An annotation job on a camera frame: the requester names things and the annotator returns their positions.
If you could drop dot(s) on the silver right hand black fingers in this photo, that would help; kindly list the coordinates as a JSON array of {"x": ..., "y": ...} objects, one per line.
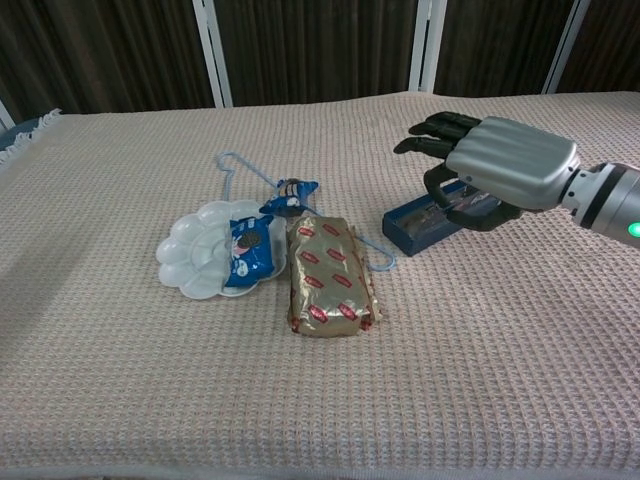
[{"x": 515, "y": 160}]

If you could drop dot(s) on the gold snack packet red labels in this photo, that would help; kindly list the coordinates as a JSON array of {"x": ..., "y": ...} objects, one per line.
[{"x": 330, "y": 280}]

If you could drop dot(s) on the twisted blue cookie packet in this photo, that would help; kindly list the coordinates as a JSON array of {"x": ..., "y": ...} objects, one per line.
[{"x": 287, "y": 200}]

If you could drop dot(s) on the flat blue cookie packet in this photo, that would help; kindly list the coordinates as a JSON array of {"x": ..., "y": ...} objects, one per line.
[{"x": 250, "y": 265}]

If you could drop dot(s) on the white flower-shaped paint palette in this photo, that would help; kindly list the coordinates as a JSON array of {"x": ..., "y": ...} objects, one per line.
[{"x": 195, "y": 245}]

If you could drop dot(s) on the beige waffle tablecloth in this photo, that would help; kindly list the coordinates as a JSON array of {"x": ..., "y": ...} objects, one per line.
[{"x": 150, "y": 375}]

